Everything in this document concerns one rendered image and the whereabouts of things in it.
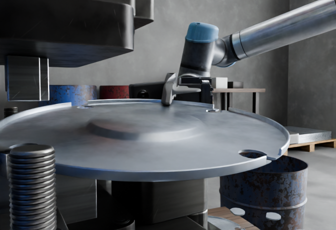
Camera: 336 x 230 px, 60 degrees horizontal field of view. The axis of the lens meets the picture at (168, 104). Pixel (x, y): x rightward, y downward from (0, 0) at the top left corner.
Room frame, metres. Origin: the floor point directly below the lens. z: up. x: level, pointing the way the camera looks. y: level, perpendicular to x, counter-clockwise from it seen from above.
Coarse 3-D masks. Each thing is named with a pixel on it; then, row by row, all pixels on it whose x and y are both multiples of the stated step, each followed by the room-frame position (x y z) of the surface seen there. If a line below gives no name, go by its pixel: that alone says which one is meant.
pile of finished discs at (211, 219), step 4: (208, 216) 1.07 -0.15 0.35; (212, 216) 1.07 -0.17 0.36; (216, 216) 1.07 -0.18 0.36; (208, 220) 1.05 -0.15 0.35; (212, 220) 1.05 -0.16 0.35; (216, 220) 1.05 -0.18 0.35; (220, 220) 1.05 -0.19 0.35; (224, 220) 1.05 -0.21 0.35; (228, 220) 1.04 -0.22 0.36; (216, 224) 1.01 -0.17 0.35; (220, 224) 1.01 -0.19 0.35; (224, 224) 1.01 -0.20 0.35; (228, 224) 1.01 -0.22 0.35; (232, 224) 1.01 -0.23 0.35; (236, 224) 1.01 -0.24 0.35; (220, 228) 0.98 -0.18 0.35; (224, 228) 0.98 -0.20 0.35; (228, 228) 0.98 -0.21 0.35; (232, 228) 0.98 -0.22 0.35; (244, 228) 0.97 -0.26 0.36
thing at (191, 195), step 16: (112, 192) 0.34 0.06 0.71; (128, 192) 0.29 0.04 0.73; (144, 192) 0.27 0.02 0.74; (160, 192) 0.27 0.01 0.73; (176, 192) 0.28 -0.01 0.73; (192, 192) 0.29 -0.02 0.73; (128, 208) 0.29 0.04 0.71; (144, 208) 0.27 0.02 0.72; (160, 208) 0.27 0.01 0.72; (176, 208) 0.28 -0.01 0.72; (192, 208) 0.29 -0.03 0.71; (208, 224) 0.32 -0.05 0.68
